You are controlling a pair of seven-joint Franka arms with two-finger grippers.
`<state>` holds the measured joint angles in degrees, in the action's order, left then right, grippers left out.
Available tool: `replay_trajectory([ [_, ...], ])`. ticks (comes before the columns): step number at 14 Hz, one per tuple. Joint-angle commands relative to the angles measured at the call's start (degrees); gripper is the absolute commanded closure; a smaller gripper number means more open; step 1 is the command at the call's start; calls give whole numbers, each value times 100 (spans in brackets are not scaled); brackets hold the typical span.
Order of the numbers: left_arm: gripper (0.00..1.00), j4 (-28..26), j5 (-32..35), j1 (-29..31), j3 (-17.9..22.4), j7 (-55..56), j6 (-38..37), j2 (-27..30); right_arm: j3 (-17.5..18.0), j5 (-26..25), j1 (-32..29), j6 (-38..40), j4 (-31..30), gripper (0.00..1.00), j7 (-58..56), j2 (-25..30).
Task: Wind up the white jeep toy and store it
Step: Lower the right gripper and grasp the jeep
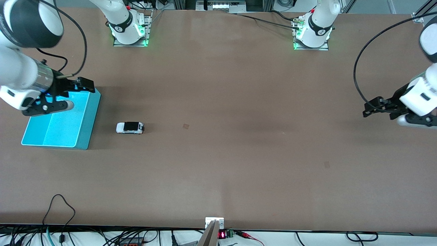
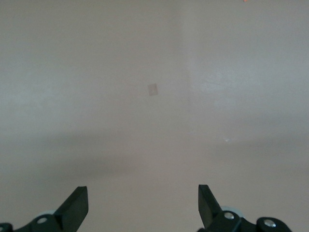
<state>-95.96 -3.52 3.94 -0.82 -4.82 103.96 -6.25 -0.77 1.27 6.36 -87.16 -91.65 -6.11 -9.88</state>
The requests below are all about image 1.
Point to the black power strip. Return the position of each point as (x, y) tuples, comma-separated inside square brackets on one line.
[(131, 242)]

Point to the lit metal equipment rack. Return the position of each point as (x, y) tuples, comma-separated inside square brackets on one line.
[(222, 5)]

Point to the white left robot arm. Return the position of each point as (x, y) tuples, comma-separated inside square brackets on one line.
[(421, 94)]

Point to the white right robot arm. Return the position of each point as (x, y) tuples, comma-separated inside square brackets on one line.
[(17, 68)]

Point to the red digit display module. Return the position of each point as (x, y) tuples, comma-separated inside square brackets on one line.
[(225, 234)]

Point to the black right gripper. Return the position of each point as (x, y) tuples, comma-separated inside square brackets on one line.
[(62, 86)]

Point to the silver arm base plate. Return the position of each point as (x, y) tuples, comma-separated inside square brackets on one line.
[(324, 48), (145, 34)]

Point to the white jeep toy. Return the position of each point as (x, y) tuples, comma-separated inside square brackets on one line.
[(129, 127)]

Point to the aluminium frame profile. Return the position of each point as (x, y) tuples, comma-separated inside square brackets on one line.
[(419, 15)]

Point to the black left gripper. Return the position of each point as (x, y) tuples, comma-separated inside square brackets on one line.
[(397, 97)]

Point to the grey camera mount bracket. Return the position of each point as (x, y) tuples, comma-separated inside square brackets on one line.
[(213, 223)]

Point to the turquoise plastic bin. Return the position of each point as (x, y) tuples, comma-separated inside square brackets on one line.
[(65, 126)]

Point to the red black clip leads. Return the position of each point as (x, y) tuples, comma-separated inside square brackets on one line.
[(247, 235)]

